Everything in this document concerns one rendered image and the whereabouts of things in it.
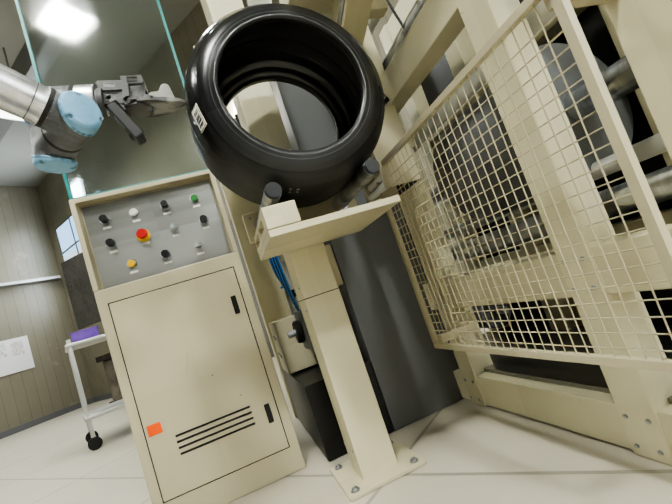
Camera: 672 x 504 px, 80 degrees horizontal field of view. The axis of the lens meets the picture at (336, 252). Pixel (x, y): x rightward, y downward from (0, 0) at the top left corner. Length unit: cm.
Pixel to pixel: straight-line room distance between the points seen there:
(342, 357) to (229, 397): 52
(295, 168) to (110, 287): 100
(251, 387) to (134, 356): 45
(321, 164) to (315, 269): 44
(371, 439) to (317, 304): 48
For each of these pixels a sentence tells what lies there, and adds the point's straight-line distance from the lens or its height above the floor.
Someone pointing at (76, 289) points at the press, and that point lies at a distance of 757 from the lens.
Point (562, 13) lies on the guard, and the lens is 86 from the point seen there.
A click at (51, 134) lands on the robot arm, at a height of 114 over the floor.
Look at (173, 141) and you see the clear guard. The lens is 188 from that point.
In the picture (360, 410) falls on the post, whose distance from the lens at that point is 142.
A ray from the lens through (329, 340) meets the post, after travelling 137.
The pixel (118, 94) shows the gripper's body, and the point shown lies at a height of 128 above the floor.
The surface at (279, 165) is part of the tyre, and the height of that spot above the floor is 96.
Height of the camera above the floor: 61
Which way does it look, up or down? 6 degrees up
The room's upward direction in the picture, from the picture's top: 19 degrees counter-clockwise
